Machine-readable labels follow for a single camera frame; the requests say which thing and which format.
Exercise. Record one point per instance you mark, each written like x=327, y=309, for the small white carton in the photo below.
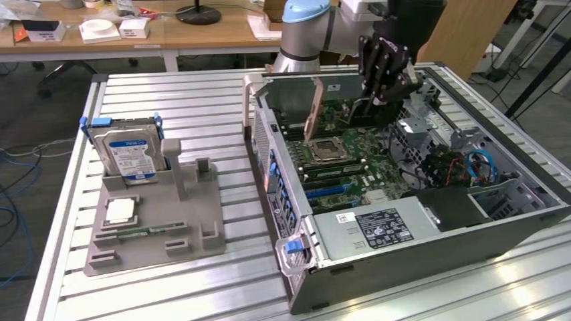
x=133, y=28

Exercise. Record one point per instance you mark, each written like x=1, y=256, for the wooden cabinet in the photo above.
x=468, y=33

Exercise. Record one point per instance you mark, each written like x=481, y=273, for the white round dish box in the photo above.
x=98, y=31

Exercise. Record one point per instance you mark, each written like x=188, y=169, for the wooden desk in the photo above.
x=200, y=36

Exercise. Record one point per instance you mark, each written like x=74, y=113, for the perforated metal disk bay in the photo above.
x=415, y=133

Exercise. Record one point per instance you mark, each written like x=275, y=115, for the black slanted stand leg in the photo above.
x=537, y=67

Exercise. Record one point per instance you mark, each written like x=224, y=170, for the grey plastic parts rack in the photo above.
x=156, y=214

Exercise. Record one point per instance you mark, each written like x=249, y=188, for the blue expansion slot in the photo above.
x=325, y=191

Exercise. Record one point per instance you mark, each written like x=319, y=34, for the blue case release latch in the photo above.
x=292, y=248

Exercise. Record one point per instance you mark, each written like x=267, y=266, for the silver chipset heatsink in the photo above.
x=377, y=196

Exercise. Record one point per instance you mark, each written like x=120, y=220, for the clear plastic bag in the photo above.
x=17, y=11

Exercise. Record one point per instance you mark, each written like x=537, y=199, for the beige tape roll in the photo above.
x=93, y=3

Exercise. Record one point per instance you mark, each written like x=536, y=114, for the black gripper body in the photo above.
x=415, y=23

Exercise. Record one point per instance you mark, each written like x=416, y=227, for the orange small packet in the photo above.
x=20, y=35

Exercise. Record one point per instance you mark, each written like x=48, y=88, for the silver CPU chip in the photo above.
x=120, y=210

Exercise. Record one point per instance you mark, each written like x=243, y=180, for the hard disk with blue rails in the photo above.
x=129, y=157

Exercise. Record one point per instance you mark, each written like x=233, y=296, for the blue card retention clip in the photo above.
x=275, y=174
x=271, y=157
x=281, y=190

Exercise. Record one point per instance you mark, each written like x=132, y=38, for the black office chair base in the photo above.
x=66, y=72

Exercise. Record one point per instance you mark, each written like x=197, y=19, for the metal CPU socket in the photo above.
x=327, y=151

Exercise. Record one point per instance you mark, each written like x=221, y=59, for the grey open PC case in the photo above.
x=401, y=267

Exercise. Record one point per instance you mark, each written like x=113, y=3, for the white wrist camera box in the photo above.
x=361, y=8

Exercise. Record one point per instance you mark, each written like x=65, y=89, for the white paper booklet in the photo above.
x=260, y=30

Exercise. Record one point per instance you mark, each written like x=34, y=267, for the red small packet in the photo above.
x=149, y=12

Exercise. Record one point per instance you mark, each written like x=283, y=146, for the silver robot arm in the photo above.
x=303, y=36

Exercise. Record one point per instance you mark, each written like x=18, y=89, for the black round lamp base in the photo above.
x=197, y=16

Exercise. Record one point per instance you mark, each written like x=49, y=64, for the white box with black lid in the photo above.
x=44, y=31

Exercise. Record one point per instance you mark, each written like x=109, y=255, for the green loose RAM stick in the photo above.
x=146, y=231

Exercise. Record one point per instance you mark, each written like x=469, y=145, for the brown cardboard box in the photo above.
x=272, y=10

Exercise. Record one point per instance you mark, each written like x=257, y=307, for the grey power supply unit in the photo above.
x=339, y=240

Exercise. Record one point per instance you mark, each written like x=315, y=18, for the grey cup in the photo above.
x=70, y=3

